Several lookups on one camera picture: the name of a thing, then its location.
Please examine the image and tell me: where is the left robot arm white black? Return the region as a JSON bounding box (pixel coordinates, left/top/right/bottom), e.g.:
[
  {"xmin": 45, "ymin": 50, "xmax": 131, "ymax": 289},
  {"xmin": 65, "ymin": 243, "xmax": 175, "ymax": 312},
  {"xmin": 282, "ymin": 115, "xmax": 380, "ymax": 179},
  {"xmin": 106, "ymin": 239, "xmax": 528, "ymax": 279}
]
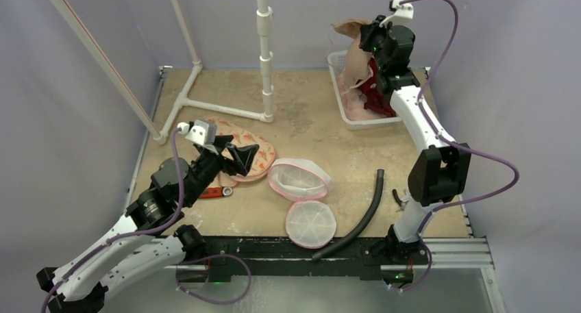
[{"xmin": 36, "ymin": 132, "xmax": 260, "ymax": 312}]

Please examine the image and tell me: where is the floral mesh laundry bag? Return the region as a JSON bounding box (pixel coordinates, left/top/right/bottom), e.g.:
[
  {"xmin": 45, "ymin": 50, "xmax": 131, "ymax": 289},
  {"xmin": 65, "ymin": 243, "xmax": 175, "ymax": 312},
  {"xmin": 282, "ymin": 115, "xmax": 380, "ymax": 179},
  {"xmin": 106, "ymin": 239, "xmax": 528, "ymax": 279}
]
[{"xmin": 207, "ymin": 116, "xmax": 276, "ymax": 187}]

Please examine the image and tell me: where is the white mesh laundry bag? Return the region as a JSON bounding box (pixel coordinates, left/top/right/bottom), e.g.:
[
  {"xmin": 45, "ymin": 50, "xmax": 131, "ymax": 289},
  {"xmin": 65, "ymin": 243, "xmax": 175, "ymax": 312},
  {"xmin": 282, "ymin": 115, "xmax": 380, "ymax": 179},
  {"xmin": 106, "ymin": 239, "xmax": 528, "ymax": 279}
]
[{"xmin": 267, "ymin": 158, "xmax": 337, "ymax": 249}]

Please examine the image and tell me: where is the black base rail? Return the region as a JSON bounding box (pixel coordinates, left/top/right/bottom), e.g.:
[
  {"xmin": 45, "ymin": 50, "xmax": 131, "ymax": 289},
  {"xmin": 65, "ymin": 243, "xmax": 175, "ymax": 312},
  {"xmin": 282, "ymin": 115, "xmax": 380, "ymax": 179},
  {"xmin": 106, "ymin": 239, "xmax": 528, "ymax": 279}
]
[{"xmin": 176, "ymin": 236, "xmax": 429, "ymax": 283}]

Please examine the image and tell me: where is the white plastic basket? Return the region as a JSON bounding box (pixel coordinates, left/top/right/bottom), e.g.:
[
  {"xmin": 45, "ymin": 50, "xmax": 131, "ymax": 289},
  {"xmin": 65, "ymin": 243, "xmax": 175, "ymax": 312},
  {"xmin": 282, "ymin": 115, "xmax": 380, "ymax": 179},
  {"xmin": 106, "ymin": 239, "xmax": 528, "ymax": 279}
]
[{"xmin": 327, "ymin": 50, "xmax": 401, "ymax": 131}]

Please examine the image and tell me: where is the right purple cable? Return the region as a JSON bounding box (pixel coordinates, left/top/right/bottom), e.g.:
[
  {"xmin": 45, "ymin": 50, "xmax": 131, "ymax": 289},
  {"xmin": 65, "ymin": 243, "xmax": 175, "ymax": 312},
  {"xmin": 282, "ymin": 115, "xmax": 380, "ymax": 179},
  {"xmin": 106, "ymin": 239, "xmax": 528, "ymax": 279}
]
[{"xmin": 390, "ymin": 0, "xmax": 521, "ymax": 294}]

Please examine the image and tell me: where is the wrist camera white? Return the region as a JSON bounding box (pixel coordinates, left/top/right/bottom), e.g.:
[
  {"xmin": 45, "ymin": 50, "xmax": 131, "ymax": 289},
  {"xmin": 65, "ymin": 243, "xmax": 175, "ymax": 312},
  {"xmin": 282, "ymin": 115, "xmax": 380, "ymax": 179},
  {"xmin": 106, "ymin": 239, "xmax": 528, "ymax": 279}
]
[
  {"xmin": 380, "ymin": 0, "xmax": 414, "ymax": 28},
  {"xmin": 177, "ymin": 120, "xmax": 217, "ymax": 147}
]

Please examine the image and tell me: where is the white pvc pipe rack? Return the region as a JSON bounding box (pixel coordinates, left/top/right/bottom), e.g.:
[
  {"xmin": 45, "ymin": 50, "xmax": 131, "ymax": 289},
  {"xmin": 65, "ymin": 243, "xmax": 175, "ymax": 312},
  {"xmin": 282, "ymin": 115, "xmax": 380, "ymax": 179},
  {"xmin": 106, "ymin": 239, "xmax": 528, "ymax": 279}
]
[{"xmin": 49, "ymin": 0, "xmax": 274, "ymax": 144}]

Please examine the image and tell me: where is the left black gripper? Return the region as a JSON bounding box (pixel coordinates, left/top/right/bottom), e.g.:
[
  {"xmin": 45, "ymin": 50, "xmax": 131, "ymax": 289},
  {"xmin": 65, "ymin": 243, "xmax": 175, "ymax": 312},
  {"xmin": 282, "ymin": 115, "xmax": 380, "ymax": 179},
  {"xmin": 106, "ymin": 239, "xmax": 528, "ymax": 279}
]
[{"xmin": 184, "ymin": 134, "xmax": 258, "ymax": 206}]

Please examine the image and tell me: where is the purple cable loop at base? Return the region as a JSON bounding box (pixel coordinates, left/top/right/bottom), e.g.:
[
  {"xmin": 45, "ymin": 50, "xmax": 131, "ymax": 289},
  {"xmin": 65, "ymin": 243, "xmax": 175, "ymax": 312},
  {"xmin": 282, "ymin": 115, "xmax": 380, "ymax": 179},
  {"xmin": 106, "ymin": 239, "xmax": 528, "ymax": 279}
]
[{"xmin": 175, "ymin": 254, "xmax": 253, "ymax": 305}]

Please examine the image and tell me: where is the red adjustable wrench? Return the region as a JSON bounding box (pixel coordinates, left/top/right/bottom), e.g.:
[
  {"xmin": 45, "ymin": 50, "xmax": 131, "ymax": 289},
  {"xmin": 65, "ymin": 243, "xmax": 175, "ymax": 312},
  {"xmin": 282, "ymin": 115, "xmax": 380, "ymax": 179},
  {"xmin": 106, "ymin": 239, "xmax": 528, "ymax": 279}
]
[{"xmin": 199, "ymin": 186, "xmax": 233, "ymax": 199}]

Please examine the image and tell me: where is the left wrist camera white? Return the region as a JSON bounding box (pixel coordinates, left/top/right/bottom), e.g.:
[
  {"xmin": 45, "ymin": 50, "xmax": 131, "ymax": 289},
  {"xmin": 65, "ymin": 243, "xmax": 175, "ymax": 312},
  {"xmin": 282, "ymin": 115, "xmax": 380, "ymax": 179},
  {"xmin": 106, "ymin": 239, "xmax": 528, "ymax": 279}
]
[{"xmin": 177, "ymin": 120, "xmax": 217, "ymax": 147}]

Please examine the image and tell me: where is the black corrugated hose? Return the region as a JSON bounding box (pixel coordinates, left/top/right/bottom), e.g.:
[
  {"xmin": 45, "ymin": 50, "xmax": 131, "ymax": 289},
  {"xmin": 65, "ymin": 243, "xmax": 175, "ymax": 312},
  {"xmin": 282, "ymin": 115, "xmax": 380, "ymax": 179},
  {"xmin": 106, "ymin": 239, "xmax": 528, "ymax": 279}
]
[{"xmin": 310, "ymin": 168, "xmax": 386, "ymax": 262}]

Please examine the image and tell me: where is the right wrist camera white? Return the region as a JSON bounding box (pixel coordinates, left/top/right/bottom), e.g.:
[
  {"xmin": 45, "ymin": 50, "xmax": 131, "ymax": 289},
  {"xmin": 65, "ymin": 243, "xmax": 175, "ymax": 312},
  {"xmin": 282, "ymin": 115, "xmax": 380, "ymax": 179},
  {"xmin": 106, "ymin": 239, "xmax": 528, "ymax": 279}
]
[{"xmin": 380, "ymin": 0, "xmax": 414, "ymax": 28}]

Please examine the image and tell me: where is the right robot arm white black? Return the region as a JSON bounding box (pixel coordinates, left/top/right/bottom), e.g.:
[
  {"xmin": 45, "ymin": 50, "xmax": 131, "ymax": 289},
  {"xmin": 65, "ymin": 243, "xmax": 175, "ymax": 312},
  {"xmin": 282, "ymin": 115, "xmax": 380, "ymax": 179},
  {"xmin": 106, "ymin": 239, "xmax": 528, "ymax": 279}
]
[{"xmin": 359, "ymin": 15, "xmax": 471, "ymax": 263}]

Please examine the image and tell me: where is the dark red bra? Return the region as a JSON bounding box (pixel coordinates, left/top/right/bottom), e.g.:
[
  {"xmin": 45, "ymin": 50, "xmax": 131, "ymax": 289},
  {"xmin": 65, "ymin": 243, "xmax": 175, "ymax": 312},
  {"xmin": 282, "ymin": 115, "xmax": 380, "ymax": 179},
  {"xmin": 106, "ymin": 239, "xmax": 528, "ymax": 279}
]
[
  {"xmin": 358, "ymin": 58, "xmax": 383, "ymax": 98},
  {"xmin": 363, "ymin": 92, "xmax": 397, "ymax": 118}
]

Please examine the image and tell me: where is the pink bra in basket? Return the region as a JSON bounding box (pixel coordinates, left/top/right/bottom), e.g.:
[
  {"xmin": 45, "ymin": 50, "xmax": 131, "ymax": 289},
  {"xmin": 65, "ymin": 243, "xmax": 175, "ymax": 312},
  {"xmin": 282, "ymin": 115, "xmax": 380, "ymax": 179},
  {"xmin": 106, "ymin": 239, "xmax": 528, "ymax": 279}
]
[{"xmin": 338, "ymin": 84, "xmax": 385, "ymax": 121}]

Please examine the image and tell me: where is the beige tan bra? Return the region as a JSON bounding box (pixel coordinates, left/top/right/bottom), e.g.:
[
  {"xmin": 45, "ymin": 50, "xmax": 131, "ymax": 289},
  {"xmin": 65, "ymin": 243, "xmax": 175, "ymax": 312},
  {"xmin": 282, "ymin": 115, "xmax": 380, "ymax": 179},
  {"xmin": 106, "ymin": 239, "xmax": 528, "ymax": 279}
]
[{"xmin": 332, "ymin": 18, "xmax": 373, "ymax": 97}]

